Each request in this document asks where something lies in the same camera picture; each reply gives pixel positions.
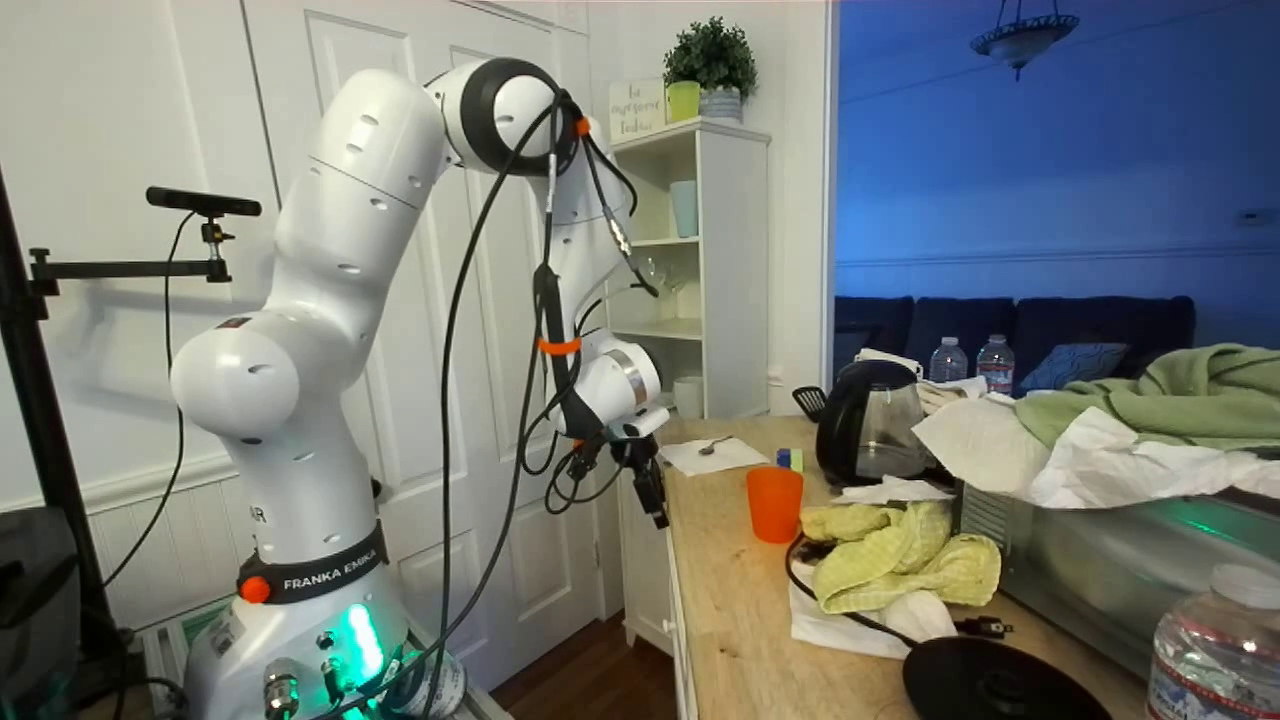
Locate left water bottle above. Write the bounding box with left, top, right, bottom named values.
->
left=927, top=334, right=973, bottom=382

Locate clear plastic storage bin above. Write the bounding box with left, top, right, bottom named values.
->
left=958, top=486, right=1280, bottom=679

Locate white crumpled cloth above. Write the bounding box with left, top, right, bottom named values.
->
left=913, top=401, right=1280, bottom=513

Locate white panel door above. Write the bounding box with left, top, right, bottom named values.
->
left=242, top=0, right=595, bottom=686

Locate white paper sheet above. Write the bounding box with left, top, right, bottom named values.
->
left=659, top=436, right=762, bottom=477

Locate wooden drawer cabinet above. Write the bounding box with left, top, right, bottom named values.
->
left=655, top=415, right=1164, bottom=720

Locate dark blue sofa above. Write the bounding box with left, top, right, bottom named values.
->
left=833, top=297, right=1194, bottom=393

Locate right water bottle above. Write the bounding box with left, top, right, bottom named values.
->
left=977, top=334, right=1015, bottom=395

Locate orange plastic cup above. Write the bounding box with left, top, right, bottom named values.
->
left=746, top=468, right=802, bottom=545

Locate water bottle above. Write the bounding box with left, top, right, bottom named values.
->
left=927, top=334, right=973, bottom=382
left=977, top=334, right=1015, bottom=395

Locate green blanket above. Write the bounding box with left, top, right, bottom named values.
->
left=1015, top=343, right=1280, bottom=453

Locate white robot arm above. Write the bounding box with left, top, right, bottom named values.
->
left=173, top=54, right=666, bottom=720

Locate black round lid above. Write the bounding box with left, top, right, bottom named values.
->
left=903, top=636, right=1110, bottom=720

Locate black bag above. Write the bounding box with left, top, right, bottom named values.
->
left=815, top=361, right=932, bottom=486

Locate yellow green towel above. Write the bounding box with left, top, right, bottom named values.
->
left=799, top=499, right=1005, bottom=610

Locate clear plastic water jug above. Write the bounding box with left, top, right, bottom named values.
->
left=1149, top=565, right=1280, bottom=720

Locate white shelf unit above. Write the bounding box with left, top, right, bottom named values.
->
left=582, top=117, right=775, bottom=656

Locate black camera on stand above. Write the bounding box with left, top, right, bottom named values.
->
left=145, top=185, right=258, bottom=217

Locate potted green plant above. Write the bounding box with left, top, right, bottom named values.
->
left=662, top=14, right=756, bottom=121

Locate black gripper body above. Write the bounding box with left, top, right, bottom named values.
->
left=612, top=436, right=662, bottom=513

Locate black tripod stand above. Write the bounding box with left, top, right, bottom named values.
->
left=0, top=185, right=230, bottom=665

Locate hanging ceiling lamp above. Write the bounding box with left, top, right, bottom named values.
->
left=973, top=0, right=1080, bottom=74

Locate white paper towel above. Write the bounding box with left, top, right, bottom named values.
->
left=789, top=586, right=956, bottom=659

